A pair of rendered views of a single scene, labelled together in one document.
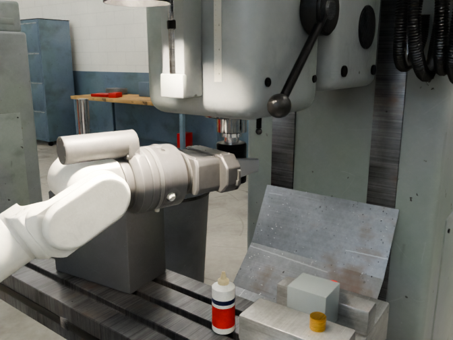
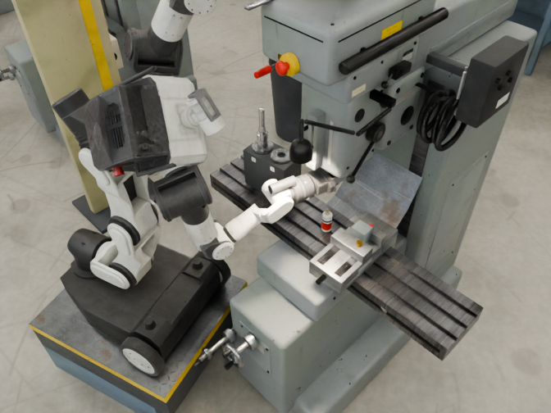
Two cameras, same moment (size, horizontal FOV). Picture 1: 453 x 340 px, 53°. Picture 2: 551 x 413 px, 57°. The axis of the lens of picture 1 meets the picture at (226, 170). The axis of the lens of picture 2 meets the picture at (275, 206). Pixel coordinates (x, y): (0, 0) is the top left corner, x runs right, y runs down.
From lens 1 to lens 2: 128 cm
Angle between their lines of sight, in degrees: 32
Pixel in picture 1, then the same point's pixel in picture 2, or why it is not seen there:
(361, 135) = (410, 138)
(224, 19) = (332, 147)
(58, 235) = (270, 219)
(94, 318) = not seen: hidden behind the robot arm
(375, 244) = (407, 192)
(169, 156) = (307, 185)
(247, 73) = (339, 166)
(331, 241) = (387, 184)
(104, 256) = not seen: hidden behind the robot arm
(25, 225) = (261, 216)
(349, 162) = (403, 148)
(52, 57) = not seen: outside the picture
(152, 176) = (301, 194)
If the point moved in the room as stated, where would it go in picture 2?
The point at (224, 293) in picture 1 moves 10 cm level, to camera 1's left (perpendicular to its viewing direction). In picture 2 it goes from (327, 218) to (302, 215)
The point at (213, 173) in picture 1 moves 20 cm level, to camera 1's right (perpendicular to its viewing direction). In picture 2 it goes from (325, 188) to (383, 192)
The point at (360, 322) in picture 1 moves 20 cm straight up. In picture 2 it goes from (379, 242) to (386, 202)
